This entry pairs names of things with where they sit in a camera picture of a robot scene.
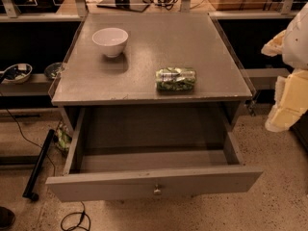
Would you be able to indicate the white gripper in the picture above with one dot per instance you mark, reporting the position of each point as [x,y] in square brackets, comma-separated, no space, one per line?
[297,42]

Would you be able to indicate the grey top drawer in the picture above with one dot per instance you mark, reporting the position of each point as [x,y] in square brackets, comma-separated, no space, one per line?
[152,151]

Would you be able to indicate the grey drawer cabinet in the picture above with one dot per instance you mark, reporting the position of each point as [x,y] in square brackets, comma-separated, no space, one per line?
[156,40]

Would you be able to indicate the green snack bag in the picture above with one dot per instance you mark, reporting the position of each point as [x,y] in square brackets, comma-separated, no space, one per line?
[175,78]

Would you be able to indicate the white ceramic bowl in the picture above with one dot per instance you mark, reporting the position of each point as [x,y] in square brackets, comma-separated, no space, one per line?
[110,41]

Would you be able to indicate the black monitor stand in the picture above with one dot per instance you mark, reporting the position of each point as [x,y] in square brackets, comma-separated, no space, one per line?
[138,6]

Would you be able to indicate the green bag beside cabinet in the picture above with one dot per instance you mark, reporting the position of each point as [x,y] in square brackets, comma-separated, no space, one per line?
[62,139]

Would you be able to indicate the dark green small bowl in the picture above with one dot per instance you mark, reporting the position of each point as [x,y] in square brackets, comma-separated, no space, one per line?
[53,70]

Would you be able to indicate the grey low shelf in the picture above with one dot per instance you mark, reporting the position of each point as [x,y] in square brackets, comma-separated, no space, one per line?
[37,84]

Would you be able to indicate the white dish on shelf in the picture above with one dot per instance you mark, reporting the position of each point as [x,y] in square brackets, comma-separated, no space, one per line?
[16,74]

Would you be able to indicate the black bar on floor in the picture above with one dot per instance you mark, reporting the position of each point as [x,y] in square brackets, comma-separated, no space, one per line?
[29,190]

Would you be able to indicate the dark shoe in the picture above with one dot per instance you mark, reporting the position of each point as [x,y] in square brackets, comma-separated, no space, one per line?
[7,218]

